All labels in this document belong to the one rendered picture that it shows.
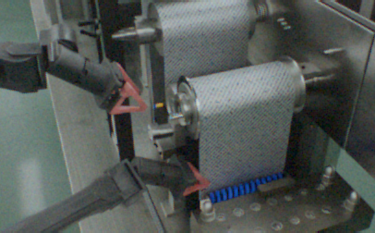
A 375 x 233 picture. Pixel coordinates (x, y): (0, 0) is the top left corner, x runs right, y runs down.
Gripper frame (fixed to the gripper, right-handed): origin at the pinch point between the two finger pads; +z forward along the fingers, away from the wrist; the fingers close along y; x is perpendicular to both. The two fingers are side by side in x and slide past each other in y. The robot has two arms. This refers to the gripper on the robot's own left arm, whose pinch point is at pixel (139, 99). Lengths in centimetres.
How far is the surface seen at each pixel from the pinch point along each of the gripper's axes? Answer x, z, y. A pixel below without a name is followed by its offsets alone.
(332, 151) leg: 10, 74, -8
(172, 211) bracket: -26.0, 31.2, -2.8
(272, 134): 8.4, 32.8, 4.6
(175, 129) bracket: -3.9, 14.5, -2.7
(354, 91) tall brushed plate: 27.8, 35.0, 12.3
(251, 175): -3.3, 36.8, 4.9
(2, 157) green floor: -138, 44, -164
